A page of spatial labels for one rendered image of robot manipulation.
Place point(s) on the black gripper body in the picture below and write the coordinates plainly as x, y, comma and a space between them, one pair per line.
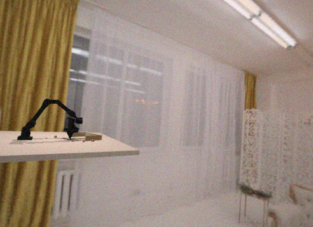
71, 128

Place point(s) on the tan u-shaped wall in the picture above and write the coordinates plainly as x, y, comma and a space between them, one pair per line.
88, 135

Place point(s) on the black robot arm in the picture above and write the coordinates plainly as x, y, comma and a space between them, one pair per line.
26, 129

